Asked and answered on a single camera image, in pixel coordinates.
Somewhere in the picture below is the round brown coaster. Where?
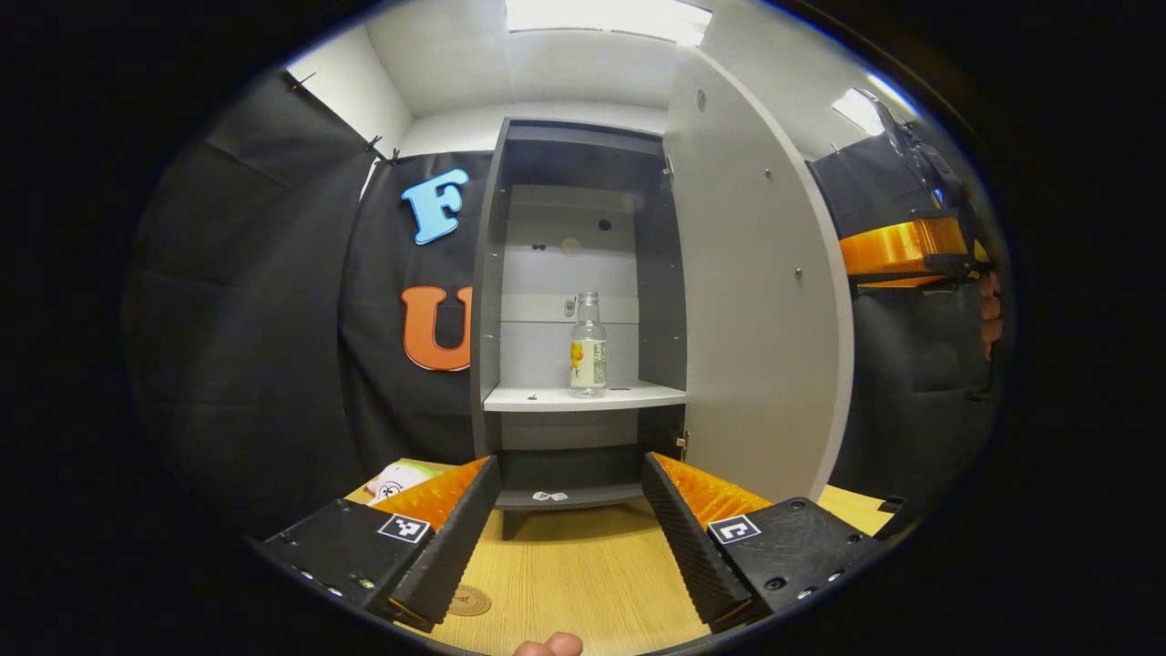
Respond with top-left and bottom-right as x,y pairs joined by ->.
446,585 -> 493,618

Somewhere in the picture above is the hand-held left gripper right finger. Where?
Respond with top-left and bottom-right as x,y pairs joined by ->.
641,452 -> 886,636

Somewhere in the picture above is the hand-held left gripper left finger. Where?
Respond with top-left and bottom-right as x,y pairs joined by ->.
255,454 -> 504,631

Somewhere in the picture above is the black backdrop cloth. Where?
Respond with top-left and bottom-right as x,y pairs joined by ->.
128,68 -> 1007,538

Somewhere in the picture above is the clear plastic bottle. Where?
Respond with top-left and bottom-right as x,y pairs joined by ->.
569,292 -> 609,399

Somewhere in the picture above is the long ceiling light panel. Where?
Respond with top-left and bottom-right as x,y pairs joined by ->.
504,0 -> 714,46

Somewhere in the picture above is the beige cabinet door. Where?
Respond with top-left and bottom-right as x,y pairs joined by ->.
660,46 -> 855,504

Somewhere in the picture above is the white cabinet shelf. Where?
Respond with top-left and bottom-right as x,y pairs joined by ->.
483,381 -> 687,413

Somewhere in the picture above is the small ceiling light panel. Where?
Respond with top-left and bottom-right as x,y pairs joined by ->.
831,87 -> 885,138

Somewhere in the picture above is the dark grey cabinet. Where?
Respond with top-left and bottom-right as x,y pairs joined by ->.
469,117 -> 690,540

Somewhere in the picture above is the pink and white plush toy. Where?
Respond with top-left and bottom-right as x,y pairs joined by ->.
366,461 -> 447,505

